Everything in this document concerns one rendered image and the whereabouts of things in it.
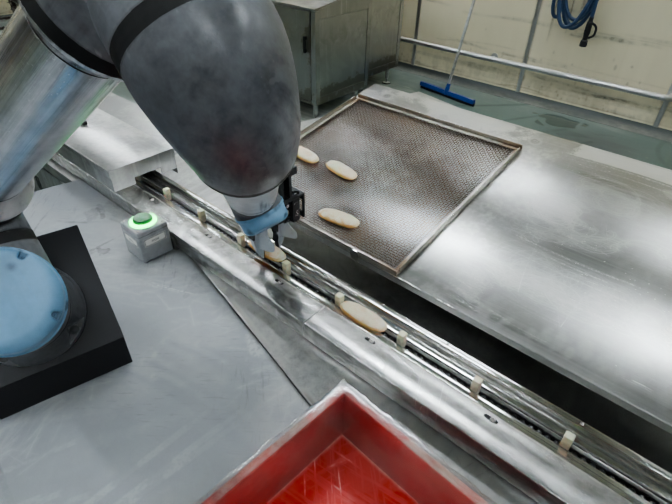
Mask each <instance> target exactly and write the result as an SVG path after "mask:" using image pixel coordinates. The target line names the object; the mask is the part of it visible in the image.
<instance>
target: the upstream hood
mask: <svg viewBox="0 0 672 504"><path fill-rule="evenodd" d="M57 153H58V154H60V155H61V156H63V157H64V158H66V159H67V160H69V161H70V162H71V163H73V164H74V165H76V166H77V167H79V168H80V169H82V170H83V171H85V172H86V173H88V174H89V175H91V176H92V177H93V178H95V179H96V180H98V181H99V182H101V183H102V184H104V185H105V186H107V187H108V188H110V189H111V190H112V191H114V192H117V191H119V190H122V189H124V188H127V187H129V186H132V185H134V184H136V181H135V177H137V176H140V175H142V174H145V173H147V172H150V171H153V170H155V169H158V168H161V173H165V172H167V171H170V170H173V171H175V172H176V173H178V170H177V165H176V160H175V155H176V154H175V150H174V149H173V148H172V147H171V146H169V145H167V144H165V143H164V142H162V141H160V140H158V139H156V138H154V137H152V136H150V135H148V134H146V133H144V132H143V131H141V130H139V129H137V128H135V127H133V126H131V125H129V124H127V123H125V122H123V121H122V120H120V119H118V118H116V117H114V116H112V115H110V114H108V113H106V112H104V111H103V110H101V109H99V108H96V109H95V110H94V111H93V112H92V114H91V115H90V116H89V117H88V118H87V119H86V120H85V121H84V122H83V123H82V125H81V126H80V127H79V128H78V129H77V130H76V131H75V132H74V133H73V134H72V136H71V137H70V138H69V139H68V140H67V141H66V142H65V143H64V144H63V145H62V147H61V148H60V149H59V150H58V151H57Z"/></svg>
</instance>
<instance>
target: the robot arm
mask: <svg viewBox="0 0 672 504"><path fill-rule="evenodd" d="M17 1H18V3H19V4H18V6H17V8H16V9H15V11H14V13H13V14H12V16H11V18H10V19H9V21H8V23H7V24H6V26H5V28H4V29H3V31H2V33H1V34H0V364H2V365H6V366H12V367H28V366H35V365H39V364H43V363H46V362H49V361H51V360H53V359H55V358H57V357H59V356H60V355H62V354H63V353H65V352H66V351H67V350H68V349H69V348H70V347H71V346H72V345H73V344H74V343H75V342H76V341H77V339H78V338H79V336H80V334H81V332H82V330H83V328H84V325H85V321H86V313H87V310H86V302H85V299H84V296H83V293H82V291H81V289H80V288H79V286H78V285H77V283H76V282H75V281H74V280H73V279H72V278H71V277H70V276H69V275H67V274H66V273H64V272H63V271H61V270H59V269H57V268H55V267H53V265H52V264H51V262H50V260H49V258H48V256H47V255H46V253H45V251H44V249H43V247H42V246H41V244H40V242H39V240H38V239H37V237H36V235H35V233H34V231H33V230H32V228H31V226H30V224H29V223H28V221H27V219H26V217H25V215H24V214H23V211H24V210H25V209H26V208H27V207H28V205H29V204H30V202H31V200H32V198H33V195H34V188H35V184H34V176H35V175H36V174H37V173H38V172H39V171H40V170H41V169H42V168H43V166H44V165H45V164H46V163H47V162H48V161H49V160H50V159H51V158H52V156H53V155H54V154H55V153H56V152H57V151H58V150H59V149H60V148H61V147H62V145H63V144H64V143H65V142H66V141H67V140H68V139H69V138H70V137H71V136H72V134H73V133H74V132H75V131H76V130H77V129H78V128H79V127H80V126H81V125H82V123H83V122H84V121H85V120H86V119H87V118H88V117H89V116H90V115H91V114H92V112H93V111H94V110H95V109H96V108H97V107H98V106H99V105H100V104H101V102H102V101H103V100H104V99H105V98H106V97H107V96H108V95H109V94H110V93H111V91H112V90H113V89H114V88H115V87H116V86H117V85H118V84H119V83H120V82H124V83H125V85H126V87H127V89H128V90H129V92H130V93H131V95H132V97H133V98H134V100H135V101H136V103H137V104H138V106H139V107H140V108H141V110H142V111H143V112H144V114H145V115H146V116H147V118H148V119H149V120H150V122H151V123H152V124H153V125H154V127H155V128H156V129H157V130H158V132H159V133H160V134H161V135H162V136H163V138H164V139H165V140H166V141H167V142H168V143H169V144H170V146H171V147H172V148H173V149H174V150H175V151H176V152H177V154H178V155H179V156H180V157H181V158H182V159H183V160H184V161H185V162H186V163H187V165H188V166H189V167H190V168H191V169H192V170H193V171H194V172H195V173H196V175H197V176H198V177H199V179H200V180H201V181H202V182H204V183H205V184H206V185H207V186H208V187H210V188H211V189H213V190H214V191H216V192H218V193H220V194H223V196H224V197H225V199H226V201H227V203H228V205H229V207H230V209H231V211H232V213H233V214H234V216H235V220H236V222H237V223H238V224H239V225H240V227H241V228H242V230H243V232H244V233H245V234H246V235H247V236H248V238H249V239H250V241H251V244H252V246H253V248H254V249H255V251H256V253H257V254H258V255H259V256H260V257H261V258H265V251H268V252H274V250H275V246H274V244H273V242H272V241H271V239H270V238H269V237H268V231H267V229H269V228H271V229H272V232H273V241H274V243H275V245H276V246H277V247H278V248H281V245H282V243H283V239H284V237H288V238H293V239H296V238H297V232H296V231H295V230H294V229H293V228H292V227H291V226H290V224H289V223H288V222H289V221H292V222H293V223H294V222H296V221H297V220H299V219H300V215H301V216H302V217H305V197H304V192H302V191H300V190H298V189H296V188H294V187H292V179H291V176H293V175H295V174H297V166H295V165H294V164H295V161H296V158H297V155H298V149H299V142H300V136H301V114H300V100H299V90H298V81H297V75H296V69H295V64H294V59H293V55H292V51H291V46H290V42H289V39H288V36H287V33H286V30H285V27H284V25H283V22H282V20H281V18H280V16H279V14H278V12H277V10H276V8H275V6H274V4H273V2H272V1H271V0H17ZM300 199H302V210H301V209H300Z"/></svg>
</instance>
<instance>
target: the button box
mask: <svg viewBox="0 0 672 504"><path fill-rule="evenodd" d="M144 212H146V213H151V214H154V215H155V216H156V217H157V221H156V223H155V224H153V225H152V226H150V227H147V228H142V229H137V228H133V227H131V226H130V225H129V220H130V219H131V218H132V217H130V218H128V219H126V220H123V221H121V222H120V224H121V228H122V231H123V234H124V238H125V241H126V244H127V247H128V250H129V251H130V252H131V253H133V254H134V255H135V256H137V257H138V258H139V259H140V260H142V261H143V262H144V263H147V262H149V261H151V260H153V259H155V258H157V257H159V256H161V255H163V254H165V253H166V252H168V251H170V250H172V249H175V250H177V246H176V242H175V239H174V238H173V237H172V236H170V233H169V229H168V225H167V222H166V221H165V220H164V219H163V218H161V217H160V216H158V215H157V214H155V213H154V212H152V211H151V210H146V211H144Z"/></svg>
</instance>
